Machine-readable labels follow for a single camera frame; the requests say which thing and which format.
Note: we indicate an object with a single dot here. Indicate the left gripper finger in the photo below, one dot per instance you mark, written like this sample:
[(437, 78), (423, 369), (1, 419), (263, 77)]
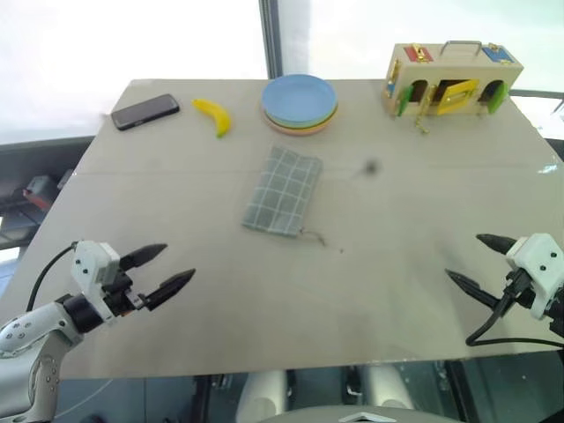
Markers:
[(143, 255), (172, 286)]

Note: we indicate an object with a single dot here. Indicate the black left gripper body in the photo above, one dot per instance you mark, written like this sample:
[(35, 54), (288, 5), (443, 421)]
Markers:
[(118, 295)]

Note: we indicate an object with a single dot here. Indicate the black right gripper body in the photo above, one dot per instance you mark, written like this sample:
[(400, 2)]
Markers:
[(521, 288)]

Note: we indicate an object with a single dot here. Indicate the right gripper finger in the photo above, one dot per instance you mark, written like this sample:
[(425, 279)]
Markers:
[(495, 242), (471, 287)]

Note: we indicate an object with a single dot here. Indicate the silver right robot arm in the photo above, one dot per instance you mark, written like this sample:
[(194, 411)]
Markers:
[(558, 318)]

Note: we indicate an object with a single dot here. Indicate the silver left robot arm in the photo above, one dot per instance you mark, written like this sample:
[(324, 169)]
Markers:
[(26, 326)]

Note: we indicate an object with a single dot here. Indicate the grey checked cloth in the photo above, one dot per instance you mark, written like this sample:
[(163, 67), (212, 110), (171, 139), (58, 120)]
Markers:
[(282, 189)]

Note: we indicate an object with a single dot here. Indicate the red and black device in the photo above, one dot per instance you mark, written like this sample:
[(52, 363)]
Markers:
[(40, 190)]

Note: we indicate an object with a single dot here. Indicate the silver rounded robot leg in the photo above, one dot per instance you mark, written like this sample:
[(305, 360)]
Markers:
[(262, 394), (388, 388)]

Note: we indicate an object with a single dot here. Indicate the black smartphone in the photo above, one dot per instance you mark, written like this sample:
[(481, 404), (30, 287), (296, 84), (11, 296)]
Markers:
[(145, 111)]

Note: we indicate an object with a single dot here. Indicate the green lock box door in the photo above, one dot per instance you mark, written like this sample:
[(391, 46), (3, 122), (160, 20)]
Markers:
[(404, 101), (498, 98)]

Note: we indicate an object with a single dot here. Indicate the yellow lock box door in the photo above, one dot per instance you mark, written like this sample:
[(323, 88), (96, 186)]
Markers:
[(458, 97)]

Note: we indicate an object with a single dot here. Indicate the yellow toy banana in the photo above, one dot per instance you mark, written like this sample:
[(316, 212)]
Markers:
[(217, 115)]

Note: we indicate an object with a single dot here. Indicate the grey robot torso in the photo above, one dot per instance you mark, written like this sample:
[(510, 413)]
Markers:
[(361, 416)]

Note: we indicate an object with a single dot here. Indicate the wooden lock box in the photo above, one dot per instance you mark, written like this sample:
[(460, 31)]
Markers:
[(454, 70)]

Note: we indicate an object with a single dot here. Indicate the yellow plate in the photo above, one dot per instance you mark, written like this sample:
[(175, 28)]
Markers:
[(327, 123)]

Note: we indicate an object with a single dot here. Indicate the green plate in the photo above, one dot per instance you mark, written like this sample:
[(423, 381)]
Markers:
[(331, 115)]

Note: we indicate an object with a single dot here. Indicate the blue plate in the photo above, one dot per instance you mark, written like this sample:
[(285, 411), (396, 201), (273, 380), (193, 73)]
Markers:
[(299, 94)]

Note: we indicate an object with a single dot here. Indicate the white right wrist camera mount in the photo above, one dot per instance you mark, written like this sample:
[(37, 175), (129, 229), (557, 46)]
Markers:
[(539, 260)]

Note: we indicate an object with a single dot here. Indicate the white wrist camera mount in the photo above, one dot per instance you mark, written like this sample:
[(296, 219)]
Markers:
[(539, 260), (90, 264)]

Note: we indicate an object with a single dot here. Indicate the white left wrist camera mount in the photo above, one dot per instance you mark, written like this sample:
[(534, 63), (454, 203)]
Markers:
[(90, 264)]

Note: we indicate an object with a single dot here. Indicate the grey window frame post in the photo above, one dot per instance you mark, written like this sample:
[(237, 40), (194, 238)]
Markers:
[(272, 39)]

